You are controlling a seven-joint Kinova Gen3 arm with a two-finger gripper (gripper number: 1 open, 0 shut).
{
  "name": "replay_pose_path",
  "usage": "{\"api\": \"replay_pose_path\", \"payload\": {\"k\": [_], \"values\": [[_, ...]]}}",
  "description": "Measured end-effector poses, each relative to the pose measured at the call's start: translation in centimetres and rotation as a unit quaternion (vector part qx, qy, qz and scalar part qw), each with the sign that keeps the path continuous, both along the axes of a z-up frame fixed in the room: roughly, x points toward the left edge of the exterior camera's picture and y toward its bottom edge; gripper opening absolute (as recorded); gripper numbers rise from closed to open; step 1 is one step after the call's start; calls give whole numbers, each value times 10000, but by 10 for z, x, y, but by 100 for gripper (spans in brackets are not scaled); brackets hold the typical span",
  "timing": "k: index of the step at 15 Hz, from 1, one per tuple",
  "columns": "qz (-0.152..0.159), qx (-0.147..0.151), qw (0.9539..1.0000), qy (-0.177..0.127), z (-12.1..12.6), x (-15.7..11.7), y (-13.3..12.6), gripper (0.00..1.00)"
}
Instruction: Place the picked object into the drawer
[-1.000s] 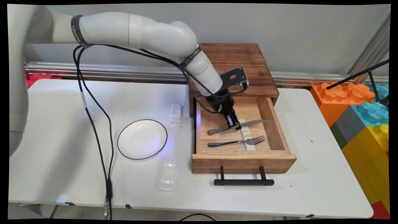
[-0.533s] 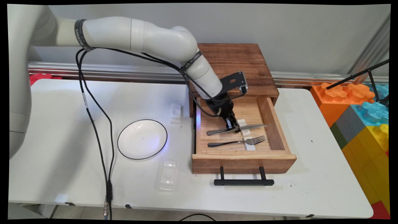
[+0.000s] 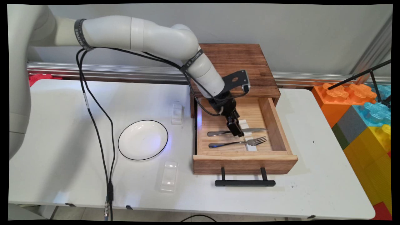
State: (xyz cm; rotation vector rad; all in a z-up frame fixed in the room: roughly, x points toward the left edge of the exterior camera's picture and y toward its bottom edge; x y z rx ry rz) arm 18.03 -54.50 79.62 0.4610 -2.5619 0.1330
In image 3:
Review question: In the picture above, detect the small red foam block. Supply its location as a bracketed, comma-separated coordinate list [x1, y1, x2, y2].
[371, 201, 393, 221]

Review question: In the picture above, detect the white cutlery rest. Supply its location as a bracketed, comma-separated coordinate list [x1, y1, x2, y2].
[239, 119, 253, 136]
[244, 137, 258, 152]

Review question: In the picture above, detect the red studded foam block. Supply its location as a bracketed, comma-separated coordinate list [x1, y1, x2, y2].
[28, 73, 63, 88]

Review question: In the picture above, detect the light wooden drawer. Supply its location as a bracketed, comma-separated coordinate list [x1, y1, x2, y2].
[192, 97, 298, 175]

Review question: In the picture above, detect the steel table knife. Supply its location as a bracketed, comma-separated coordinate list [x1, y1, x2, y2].
[207, 127, 268, 137]

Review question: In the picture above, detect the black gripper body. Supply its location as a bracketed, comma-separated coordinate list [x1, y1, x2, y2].
[208, 92, 239, 119]

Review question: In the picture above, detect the black tripod stand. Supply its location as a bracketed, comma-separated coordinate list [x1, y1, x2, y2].
[327, 60, 392, 108]

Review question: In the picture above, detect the aluminium rail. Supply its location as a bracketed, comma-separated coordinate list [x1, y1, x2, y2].
[27, 62, 391, 87]

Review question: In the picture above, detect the blue foam block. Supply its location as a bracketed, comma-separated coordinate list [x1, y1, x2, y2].
[352, 85, 391, 128]

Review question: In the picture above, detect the orange foam block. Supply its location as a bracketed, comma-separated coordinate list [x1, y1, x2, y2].
[311, 83, 377, 129]

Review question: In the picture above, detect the yellow foam block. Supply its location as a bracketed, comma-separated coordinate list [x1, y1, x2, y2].
[343, 125, 392, 217]

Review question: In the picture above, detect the grey foam block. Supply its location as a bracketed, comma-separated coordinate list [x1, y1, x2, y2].
[336, 106, 368, 145]

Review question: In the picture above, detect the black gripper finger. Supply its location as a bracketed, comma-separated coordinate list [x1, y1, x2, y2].
[233, 114, 245, 138]
[226, 115, 240, 138]

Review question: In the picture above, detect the steel fork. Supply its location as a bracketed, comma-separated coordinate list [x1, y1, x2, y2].
[208, 136, 268, 149]

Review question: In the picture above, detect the slanted aluminium profile post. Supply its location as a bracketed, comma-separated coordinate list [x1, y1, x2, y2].
[349, 16, 393, 86]

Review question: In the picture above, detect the black cable loop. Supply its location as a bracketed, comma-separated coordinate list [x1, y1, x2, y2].
[179, 214, 217, 223]

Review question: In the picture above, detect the black drawer handle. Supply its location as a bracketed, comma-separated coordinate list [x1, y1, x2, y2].
[214, 167, 276, 187]

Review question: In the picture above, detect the dark wooden cabinet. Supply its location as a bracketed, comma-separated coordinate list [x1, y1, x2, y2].
[189, 44, 281, 118]

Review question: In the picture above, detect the black cable with connector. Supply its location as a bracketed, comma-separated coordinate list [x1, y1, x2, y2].
[79, 47, 219, 221]

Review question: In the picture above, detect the black velcro cable strap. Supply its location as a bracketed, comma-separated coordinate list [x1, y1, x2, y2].
[179, 48, 204, 74]
[74, 18, 95, 52]

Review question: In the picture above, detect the clear cutlery rest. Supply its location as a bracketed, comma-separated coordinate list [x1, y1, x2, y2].
[171, 103, 183, 125]
[160, 161, 178, 193]

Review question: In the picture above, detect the thin black cable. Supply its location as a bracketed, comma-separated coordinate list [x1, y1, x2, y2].
[76, 47, 110, 218]

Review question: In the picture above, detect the white plate with black rim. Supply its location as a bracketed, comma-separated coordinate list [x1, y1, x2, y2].
[118, 120, 169, 161]

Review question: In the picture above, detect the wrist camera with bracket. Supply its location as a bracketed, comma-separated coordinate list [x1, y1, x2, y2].
[222, 70, 251, 94]

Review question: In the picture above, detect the dark green foam block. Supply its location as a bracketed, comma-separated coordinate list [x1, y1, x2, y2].
[331, 123, 349, 151]

